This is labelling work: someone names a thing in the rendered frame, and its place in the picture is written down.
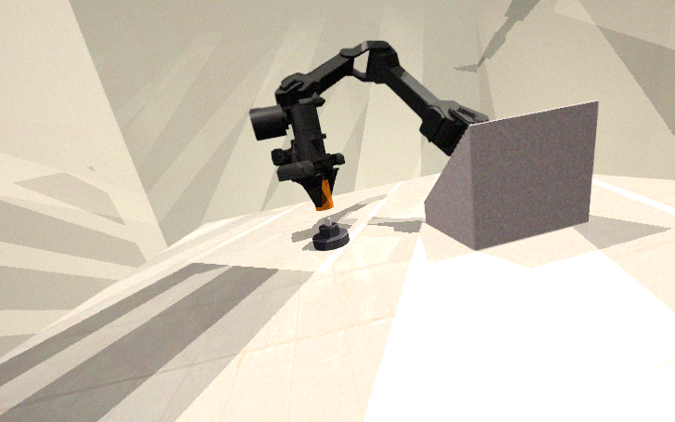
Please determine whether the orange tapered knob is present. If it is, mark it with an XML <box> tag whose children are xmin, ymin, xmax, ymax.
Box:
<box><xmin>315</xmin><ymin>179</ymin><xmax>334</xmax><ymax>211</ymax></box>

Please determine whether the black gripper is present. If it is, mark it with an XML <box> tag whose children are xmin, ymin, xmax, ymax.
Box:
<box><xmin>276</xmin><ymin>128</ymin><xmax>345</xmax><ymax>207</ymax></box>

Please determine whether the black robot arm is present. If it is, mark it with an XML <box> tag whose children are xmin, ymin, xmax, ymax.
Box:
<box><xmin>248</xmin><ymin>41</ymin><xmax>490</xmax><ymax>156</ymax></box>

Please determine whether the dark grey round pedestal with silver shaft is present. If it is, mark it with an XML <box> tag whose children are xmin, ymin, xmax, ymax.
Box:
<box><xmin>312</xmin><ymin>218</ymin><xmax>350</xmax><ymax>251</ymax></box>

